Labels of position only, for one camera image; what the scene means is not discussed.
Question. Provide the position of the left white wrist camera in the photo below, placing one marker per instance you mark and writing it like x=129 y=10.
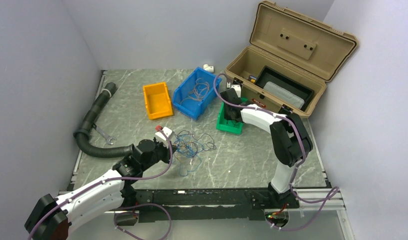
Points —
x=163 y=134

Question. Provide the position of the green plastic bin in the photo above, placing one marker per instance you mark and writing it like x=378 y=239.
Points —
x=225 y=125

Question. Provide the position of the yellow blue battery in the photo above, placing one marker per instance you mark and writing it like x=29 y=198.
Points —
x=252 y=78

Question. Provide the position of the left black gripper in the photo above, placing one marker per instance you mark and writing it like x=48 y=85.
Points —
x=167 y=155

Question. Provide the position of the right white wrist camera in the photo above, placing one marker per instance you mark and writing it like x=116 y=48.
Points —
x=237 y=88

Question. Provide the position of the white plastic fitting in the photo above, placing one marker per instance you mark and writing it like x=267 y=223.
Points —
x=208 y=68

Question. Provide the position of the blue plastic bin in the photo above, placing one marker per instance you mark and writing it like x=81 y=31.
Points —
x=196 y=92

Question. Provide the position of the orange plastic bin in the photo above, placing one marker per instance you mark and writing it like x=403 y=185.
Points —
x=157 y=101

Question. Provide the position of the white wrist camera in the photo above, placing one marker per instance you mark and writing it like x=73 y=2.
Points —
x=237 y=88
x=163 y=134

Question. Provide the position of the grey plastic case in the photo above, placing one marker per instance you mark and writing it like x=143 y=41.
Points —
x=284 y=95

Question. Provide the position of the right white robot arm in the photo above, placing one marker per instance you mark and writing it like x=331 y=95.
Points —
x=291 y=141

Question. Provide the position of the tan plastic toolbox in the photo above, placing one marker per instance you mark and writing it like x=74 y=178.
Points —
x=299 y=47

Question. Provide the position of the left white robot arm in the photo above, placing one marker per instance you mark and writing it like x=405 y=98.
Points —
x=56 y=218

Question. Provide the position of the black toolbox tray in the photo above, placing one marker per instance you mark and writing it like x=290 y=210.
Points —
x=270 y=75

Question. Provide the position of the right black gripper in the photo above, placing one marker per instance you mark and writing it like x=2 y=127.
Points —
x=227 y=116

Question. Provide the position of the silver wrench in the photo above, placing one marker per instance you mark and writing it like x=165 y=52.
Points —
x=108 y=138

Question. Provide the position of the aluminium frame rail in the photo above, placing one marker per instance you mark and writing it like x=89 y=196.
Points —
x=113 y=190

